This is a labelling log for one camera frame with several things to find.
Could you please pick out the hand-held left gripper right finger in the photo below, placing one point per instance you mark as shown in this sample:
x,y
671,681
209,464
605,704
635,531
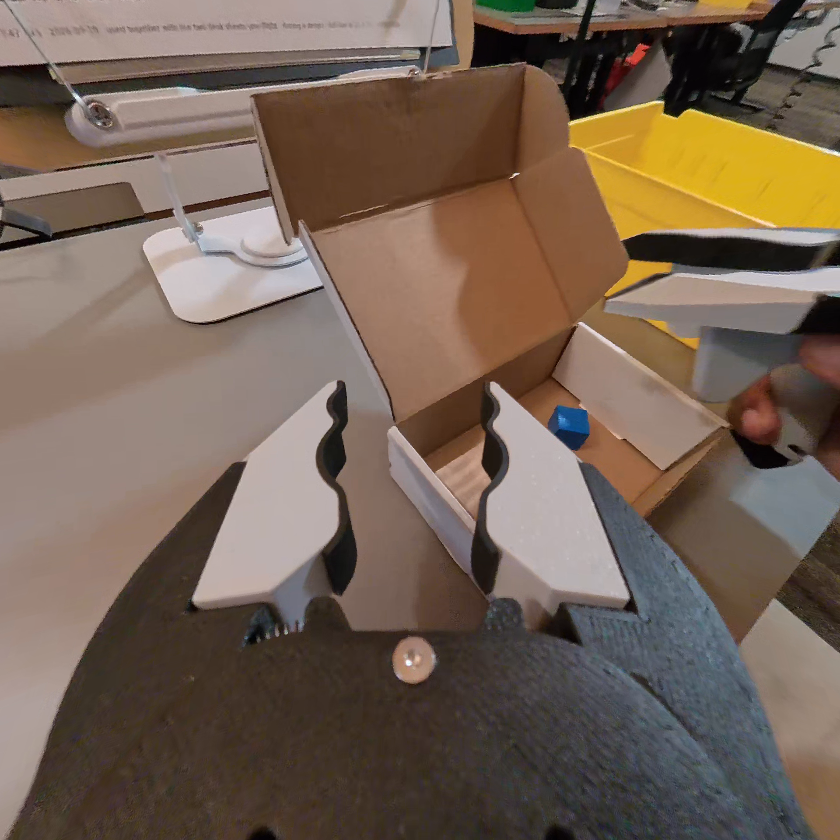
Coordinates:
x,y
558,531

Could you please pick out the printed instruction sheet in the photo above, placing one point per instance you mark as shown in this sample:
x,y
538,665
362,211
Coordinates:
x,y
229,26

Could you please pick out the blue cube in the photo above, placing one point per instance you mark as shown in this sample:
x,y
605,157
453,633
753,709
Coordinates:
x,y
569,426

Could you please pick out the grey desk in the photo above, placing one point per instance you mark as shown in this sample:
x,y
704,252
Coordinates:
x,y
98,394

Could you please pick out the black mesh office chair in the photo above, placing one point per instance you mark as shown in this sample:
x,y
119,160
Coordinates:
x,y
741,52

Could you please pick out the yellow storage bin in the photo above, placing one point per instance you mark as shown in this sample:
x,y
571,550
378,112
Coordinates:
x,y
709,170

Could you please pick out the person's right hand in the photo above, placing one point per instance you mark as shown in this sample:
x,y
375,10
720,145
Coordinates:
x,y
754,413

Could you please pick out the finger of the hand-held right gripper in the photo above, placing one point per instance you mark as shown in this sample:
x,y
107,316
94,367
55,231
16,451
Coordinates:
x,y
735,302
754,249

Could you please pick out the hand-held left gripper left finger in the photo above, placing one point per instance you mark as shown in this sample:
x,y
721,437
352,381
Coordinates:
x,y
275,525

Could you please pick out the small yellow bin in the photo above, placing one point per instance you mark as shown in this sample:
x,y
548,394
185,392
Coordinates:
x,y
722,3

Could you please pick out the white mailer box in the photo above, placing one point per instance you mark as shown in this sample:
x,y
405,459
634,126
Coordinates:
x,y
426,295

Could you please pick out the small green bin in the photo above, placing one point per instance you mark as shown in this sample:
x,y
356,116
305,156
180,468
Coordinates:
x,y
505,5

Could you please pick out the instruction sheet on stand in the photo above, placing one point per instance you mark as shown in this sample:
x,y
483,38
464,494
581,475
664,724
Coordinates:
x,y
216,269

